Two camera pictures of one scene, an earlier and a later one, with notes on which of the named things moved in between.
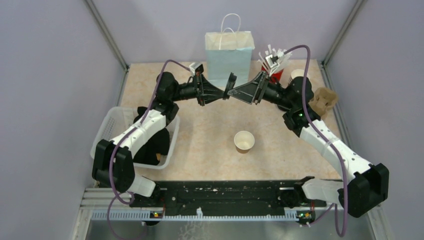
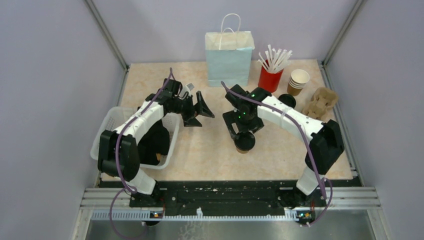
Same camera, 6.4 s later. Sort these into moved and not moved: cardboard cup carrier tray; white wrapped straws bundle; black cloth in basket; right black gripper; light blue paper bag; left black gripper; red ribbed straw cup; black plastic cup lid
Moved: right black gripper; left black gripper; black plastic cup lid
Not moved: red ribbed straw cup; white wrapped straws bundle; cardboard cup carrier tray; black cloth in basket; light blue paper bag
